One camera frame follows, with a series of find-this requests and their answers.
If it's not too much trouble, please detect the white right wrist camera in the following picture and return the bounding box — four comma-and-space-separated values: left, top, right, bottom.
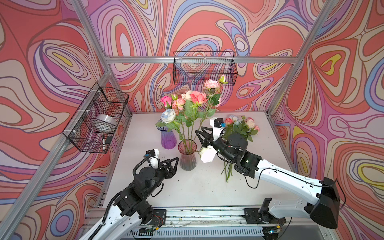
210, 118, 225, 141

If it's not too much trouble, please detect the white tape roll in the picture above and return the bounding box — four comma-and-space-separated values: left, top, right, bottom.
96, 114, 118, 126

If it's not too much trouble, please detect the small pink bud rose stem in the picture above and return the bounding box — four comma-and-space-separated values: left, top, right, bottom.
191, 75, 229, 130

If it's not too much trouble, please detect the coral pink rose stem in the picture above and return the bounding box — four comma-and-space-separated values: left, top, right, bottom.
184, 91, 208, 140

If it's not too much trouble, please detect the aluminium frame post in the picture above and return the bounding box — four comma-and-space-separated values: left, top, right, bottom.
70, 0, 133, 118

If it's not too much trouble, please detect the pink spray rose stem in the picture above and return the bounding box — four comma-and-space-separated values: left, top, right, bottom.
171, 94, 186, 143

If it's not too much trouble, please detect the pale blue rose stem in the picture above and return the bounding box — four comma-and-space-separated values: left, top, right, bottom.
160, 109, 181, 146

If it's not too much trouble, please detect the black wire basket back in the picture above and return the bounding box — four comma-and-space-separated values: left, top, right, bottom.
173, 50, 238, 86

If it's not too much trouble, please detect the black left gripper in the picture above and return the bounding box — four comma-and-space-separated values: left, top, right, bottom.
141, 157, 179, 199

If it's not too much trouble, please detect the bright pink rose stem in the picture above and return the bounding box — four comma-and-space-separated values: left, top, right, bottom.
161, 96, 173, 110

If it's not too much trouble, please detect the cream rose stem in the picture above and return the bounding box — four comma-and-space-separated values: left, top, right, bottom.
182, 90, 194, 101

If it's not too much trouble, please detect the purple blue glass vase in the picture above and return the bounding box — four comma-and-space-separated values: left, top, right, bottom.
156, 120, 177, 150

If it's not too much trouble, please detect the pink grey glass vase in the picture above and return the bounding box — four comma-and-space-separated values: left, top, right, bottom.
178, 139, 197, 171

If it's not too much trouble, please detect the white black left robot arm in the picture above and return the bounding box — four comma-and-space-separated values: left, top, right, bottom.
80, 155, 179, 240

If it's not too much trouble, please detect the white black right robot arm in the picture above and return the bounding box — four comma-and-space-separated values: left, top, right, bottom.
196, 127, 341, 229

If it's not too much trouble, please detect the pink white mixed rose stem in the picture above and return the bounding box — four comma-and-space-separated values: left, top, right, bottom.
219, 115, 260, 183

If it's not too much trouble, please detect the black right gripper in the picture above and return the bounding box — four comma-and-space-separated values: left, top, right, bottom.
195, 126, 237, 163

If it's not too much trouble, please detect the black wire basket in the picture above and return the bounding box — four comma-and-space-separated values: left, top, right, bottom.
63, 83, 130, 154
173, 50, 238, 86

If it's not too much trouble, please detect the black wire basket left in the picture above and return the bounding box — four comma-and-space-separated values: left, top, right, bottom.
63, 83, 130, 154

